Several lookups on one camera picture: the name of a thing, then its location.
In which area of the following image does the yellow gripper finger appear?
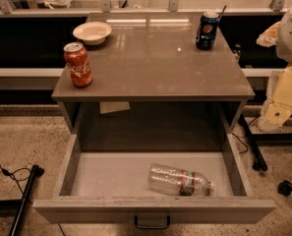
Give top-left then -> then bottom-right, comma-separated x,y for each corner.
259,64 -> 292,129

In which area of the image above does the clear plastic water bottle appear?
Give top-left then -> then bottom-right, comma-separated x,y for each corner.
148,163 -> 214,196

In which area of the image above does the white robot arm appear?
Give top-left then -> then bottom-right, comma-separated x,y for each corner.
256,6 -> 292,131

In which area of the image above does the grey cabinet with counter top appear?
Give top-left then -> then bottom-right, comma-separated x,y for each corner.
52,13 -> 254,152

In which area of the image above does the open grey drawer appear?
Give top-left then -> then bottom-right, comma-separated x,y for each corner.
33,135 -> 275,224

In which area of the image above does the black stand leg right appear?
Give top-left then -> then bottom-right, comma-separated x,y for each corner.
238,115 -> 267,171

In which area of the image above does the black stand leg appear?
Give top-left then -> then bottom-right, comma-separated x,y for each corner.
238,115 -> 267,171
0,164 -> 44,236

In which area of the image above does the blue pepsi can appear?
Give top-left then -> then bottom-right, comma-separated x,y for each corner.
196,12 -> 220,50

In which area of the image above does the black caster foot right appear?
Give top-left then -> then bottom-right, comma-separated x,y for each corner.
277,180 -> 292,197

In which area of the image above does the white bowl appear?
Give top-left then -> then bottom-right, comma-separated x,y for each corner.
73,22 -> 112,45

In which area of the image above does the red coca-cola can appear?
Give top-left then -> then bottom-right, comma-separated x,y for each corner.
64,42 -> 92,88

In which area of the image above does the black stand leg left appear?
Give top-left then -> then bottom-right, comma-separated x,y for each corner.
0,164 -> 44,236

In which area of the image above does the black drawer handle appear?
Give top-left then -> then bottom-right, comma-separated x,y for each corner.
134,215 -> 171,230

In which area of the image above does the black floor cable left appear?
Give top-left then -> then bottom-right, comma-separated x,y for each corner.
0,150 -> 33,205

